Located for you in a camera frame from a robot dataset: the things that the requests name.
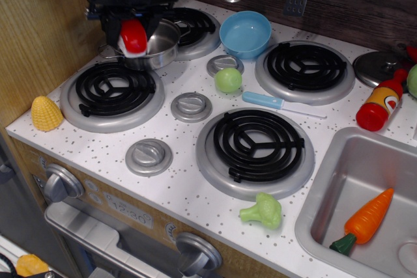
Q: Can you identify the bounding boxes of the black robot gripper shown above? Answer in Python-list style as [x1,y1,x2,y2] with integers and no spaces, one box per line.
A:
[85,0,178,48]

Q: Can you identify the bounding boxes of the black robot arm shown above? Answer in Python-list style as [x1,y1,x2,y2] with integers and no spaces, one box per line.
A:
[86,0,178,48]

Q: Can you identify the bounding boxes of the small steel pan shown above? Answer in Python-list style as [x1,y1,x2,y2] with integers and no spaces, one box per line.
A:
[98,19,192,70]

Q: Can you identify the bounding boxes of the back left black burner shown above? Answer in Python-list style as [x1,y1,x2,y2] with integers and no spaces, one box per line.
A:
[164,7,220,61]

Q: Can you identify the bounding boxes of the black burner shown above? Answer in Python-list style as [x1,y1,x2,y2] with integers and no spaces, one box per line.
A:
[60,62,165,133]
[164,7,220,61]
[255,40,355,106]
[195,108,315,201]

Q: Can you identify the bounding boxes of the front left black burner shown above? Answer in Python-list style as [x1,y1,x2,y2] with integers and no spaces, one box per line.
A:
[60,62,165,133]

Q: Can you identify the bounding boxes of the top silver stove knob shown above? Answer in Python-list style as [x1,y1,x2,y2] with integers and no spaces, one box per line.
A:
[207,55,244,77]

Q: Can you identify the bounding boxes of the silver stove knob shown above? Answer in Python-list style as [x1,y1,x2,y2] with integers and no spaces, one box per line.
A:
[171,92,212,123]
[207,55,244,77]
[125,139,173,177]

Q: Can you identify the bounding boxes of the middle silver stove knob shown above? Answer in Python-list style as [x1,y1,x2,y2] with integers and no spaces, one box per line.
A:
[171,92,212,123]

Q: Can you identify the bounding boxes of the green toy apple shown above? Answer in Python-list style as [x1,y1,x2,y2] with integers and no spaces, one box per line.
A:
[214,68,242,93]

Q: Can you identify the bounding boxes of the blue plastic bowl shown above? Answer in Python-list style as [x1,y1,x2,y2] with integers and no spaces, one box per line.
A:
[220,11,272,59]

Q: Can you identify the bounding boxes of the yellow toy corn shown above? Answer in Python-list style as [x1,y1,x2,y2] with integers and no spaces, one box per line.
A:
[31,96,64,132]

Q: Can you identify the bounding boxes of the bottom silver stove knob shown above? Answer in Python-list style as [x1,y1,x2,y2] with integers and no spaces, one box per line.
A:
[125,139,173,177]

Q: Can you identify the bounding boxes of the front right black burner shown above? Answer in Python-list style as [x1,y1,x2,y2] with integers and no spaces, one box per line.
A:
[195,108,315,201]

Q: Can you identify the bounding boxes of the left oven front knob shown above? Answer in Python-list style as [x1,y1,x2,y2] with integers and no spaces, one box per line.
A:
[44,163,85,202]

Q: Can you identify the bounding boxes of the oven knob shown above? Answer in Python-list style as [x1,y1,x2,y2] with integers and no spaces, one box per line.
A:
[175,232,223,277]
[44,163,85,202]

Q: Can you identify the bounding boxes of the back right black burner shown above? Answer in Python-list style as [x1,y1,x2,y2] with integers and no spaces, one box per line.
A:
[255,40,355,106]

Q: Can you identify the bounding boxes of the green toy broccoli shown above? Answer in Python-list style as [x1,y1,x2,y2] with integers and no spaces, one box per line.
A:
[239,193,281,229]

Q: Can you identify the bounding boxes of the right oven front knob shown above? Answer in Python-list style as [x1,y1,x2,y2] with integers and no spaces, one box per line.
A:
[175,232,223,277]

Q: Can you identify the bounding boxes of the steel pot lid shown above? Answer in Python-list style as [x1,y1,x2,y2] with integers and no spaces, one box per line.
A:
[353,51,410,88]

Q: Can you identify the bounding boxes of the red toy ketchup bottle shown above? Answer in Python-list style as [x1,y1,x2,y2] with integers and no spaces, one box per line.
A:
[356,68,408,132]

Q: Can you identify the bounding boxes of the yellow object bottom left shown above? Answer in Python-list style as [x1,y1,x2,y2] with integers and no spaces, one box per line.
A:
[16,254,49,277]

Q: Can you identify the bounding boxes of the steel sink basin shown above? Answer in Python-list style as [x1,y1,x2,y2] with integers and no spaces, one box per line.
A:
[295,128,416,277]

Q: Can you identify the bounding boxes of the green toy vegetable at edge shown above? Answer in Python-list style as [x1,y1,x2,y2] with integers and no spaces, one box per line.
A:
[407,65,417,98]

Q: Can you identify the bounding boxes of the orange toy carrot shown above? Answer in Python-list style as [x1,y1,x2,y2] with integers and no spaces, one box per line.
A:
[329,188,394,256]

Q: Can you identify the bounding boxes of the blue handled toy knife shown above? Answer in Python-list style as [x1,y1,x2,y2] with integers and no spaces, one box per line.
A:
[242,91,327,119]

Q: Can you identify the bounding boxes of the silver oven door handle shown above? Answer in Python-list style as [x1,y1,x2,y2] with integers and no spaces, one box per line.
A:
[44,202,181,277]

